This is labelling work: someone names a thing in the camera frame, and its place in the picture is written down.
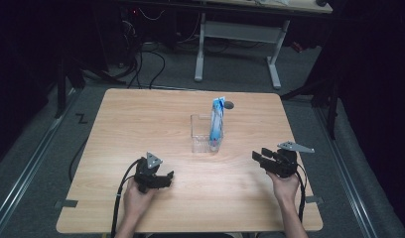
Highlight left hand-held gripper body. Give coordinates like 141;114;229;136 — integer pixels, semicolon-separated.
133;152;164;194

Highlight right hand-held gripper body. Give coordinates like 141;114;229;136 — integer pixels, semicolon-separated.
265;141;316;179

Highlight clear plastic container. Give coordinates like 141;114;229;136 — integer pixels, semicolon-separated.
190;113;224;155

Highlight blue and white toothpaste tube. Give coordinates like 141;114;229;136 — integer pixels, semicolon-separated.
207;96;226;151

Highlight person's right hand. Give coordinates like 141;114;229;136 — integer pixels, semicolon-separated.
266;171;302;206

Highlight person's left hand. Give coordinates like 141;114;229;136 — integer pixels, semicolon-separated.
123;178;156;220

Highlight black metal stand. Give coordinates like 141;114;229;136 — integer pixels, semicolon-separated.
54;57;127;119
280;73;341;141

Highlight black zigzag floor tape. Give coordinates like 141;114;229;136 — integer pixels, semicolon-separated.
74;112;89;125

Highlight white-legged background desk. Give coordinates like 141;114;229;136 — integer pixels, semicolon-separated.
193;0;334;90

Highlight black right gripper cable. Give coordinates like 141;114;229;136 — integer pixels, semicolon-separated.
293;163;308;223

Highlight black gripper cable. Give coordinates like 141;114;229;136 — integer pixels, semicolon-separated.
293;163;308;223
109;159;141;238

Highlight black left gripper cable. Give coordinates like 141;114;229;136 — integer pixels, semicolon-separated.
109;159;141;238

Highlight metal floor rail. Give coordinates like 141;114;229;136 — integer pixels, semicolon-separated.
0;88;79;234
314;106;379;238

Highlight thin black floor cable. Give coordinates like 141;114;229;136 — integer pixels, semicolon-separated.
67;136;89;183

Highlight bundle of black floor cables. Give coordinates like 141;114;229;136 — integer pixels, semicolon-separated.
122;19;167;90

